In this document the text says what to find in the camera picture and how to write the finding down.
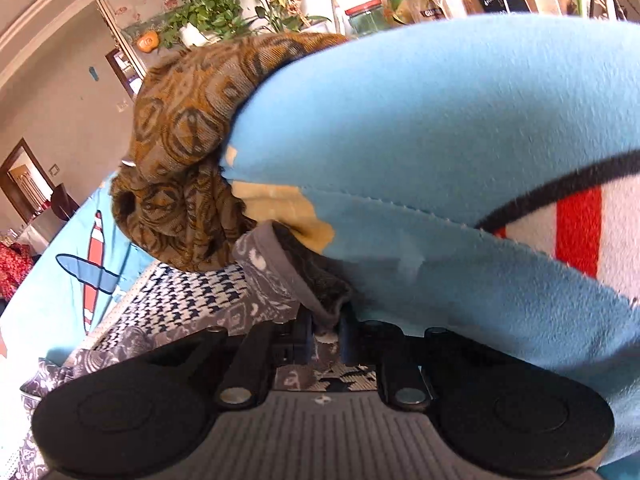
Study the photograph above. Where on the pothos plant in white pot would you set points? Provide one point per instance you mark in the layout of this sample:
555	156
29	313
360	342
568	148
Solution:
205	17

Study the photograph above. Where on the houndstooth sofa seat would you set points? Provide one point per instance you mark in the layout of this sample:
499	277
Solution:
200	295

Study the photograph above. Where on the brown patterned cloth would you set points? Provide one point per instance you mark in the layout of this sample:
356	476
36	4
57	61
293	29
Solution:
200	125

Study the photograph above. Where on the glass jar with red lid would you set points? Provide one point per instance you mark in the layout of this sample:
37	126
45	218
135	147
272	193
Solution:
366	17

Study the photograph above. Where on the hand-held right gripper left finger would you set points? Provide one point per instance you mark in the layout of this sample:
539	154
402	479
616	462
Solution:
306	346

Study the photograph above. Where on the wooden doorway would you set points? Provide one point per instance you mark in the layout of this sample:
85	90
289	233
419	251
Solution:
25	182

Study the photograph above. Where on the orange pumpkin-shaped ornament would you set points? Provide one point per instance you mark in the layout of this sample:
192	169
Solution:
148	42

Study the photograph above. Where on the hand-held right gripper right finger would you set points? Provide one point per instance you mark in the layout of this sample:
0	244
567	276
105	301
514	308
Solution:
346	345

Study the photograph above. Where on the dark chair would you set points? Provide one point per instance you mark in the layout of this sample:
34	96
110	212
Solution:
65	202

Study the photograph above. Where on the cloth-covered fridge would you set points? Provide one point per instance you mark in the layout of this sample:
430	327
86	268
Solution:
135	20

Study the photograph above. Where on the red floral cloth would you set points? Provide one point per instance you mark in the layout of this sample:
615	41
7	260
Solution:
15	270

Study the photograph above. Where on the blue printed sofa cover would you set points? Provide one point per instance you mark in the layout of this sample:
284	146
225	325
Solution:
425	135

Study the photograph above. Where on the grey patterned fleece jacket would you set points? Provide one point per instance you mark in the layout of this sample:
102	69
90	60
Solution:
280	270

